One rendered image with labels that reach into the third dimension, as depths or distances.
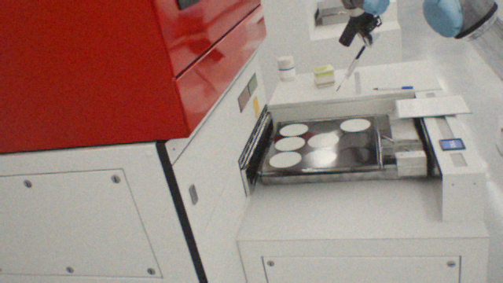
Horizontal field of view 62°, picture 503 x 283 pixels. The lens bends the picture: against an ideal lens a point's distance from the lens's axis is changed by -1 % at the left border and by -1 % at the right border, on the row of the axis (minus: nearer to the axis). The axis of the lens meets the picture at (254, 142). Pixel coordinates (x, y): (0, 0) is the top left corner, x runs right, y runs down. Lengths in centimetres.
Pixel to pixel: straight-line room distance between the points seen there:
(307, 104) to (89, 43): 97
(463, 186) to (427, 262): 21
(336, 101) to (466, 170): 63
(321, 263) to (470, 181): 42
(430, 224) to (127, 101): 78
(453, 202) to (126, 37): 83
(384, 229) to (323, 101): 62
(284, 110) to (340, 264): 68
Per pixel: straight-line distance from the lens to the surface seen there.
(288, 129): 154
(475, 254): 117
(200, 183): 96
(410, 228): 114
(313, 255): 116
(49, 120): 93
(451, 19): 110
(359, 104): 158
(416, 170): 128
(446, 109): 141
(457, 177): 110
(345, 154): 132
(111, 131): 86
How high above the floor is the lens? 153
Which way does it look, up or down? 25 degrees down
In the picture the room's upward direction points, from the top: 12 degrees counter-clockwise
